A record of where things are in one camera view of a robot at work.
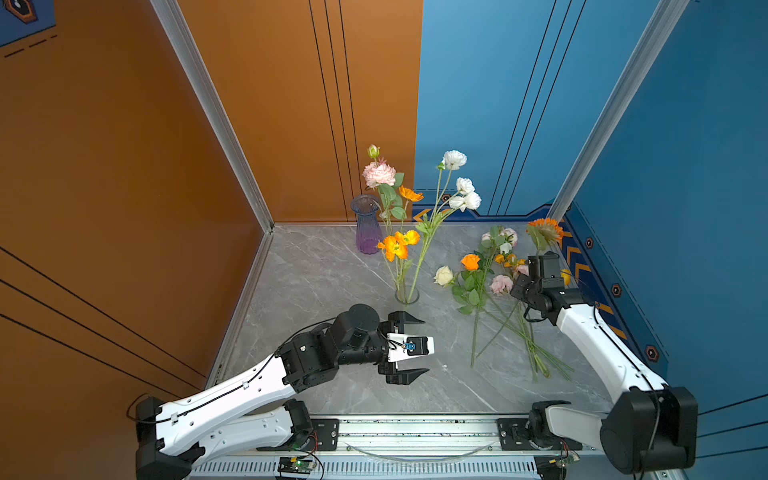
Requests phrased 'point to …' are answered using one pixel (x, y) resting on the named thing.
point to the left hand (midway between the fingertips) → (422, 337)
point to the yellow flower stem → (566, 275)
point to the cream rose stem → (444, 276)
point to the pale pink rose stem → (501, 284)
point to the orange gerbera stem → (544, 233)
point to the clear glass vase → (406, 295)
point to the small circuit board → (295, 465)
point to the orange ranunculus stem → (473, 287)
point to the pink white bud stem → (493, 240)
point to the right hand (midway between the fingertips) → (519, 285)
